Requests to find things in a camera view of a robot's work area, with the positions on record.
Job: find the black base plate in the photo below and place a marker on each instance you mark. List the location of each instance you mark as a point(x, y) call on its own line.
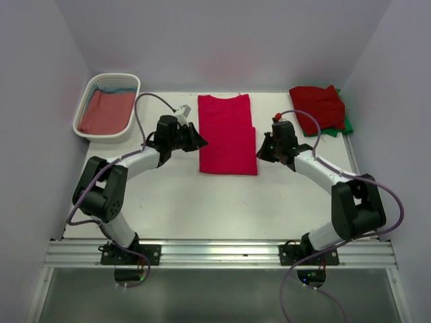
point(291, 252)
point(142, 254)

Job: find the aluminium mounting rail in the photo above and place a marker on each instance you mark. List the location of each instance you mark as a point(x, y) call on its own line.
point(241, 254)

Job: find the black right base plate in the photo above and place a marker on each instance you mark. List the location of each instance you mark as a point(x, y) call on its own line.
point(291, 252)

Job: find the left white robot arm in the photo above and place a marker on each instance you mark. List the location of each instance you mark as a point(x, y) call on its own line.
point(100, 191)

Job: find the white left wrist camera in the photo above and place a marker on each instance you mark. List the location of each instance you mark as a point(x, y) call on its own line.
point(182, 114)

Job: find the green folded shirt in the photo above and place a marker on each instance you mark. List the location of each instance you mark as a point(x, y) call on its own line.
point(328, 110)

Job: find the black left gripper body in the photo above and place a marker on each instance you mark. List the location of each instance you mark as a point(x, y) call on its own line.
point(180, 140)

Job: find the light blue folded shirt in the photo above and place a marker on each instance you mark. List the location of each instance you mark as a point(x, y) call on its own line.
point(114, 90)

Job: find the white perforated plastic basket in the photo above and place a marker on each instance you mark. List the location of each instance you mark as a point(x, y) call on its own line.
point(106, 80)

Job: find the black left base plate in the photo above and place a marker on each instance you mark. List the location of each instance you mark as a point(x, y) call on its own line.
point(142, 254)

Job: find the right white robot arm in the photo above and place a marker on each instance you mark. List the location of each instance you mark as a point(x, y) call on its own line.
point(356, 206)

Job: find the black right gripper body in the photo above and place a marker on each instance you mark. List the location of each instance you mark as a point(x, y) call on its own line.
point(278, 147)

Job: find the salmon pink folded shirt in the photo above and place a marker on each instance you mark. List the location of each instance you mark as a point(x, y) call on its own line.
point(107, 114)

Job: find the dark red folded shirt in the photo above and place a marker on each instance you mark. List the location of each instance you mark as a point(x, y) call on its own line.
point(301, 96)

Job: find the crimson red t-shirt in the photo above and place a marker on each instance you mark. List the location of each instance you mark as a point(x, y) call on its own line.
point(226, 124)

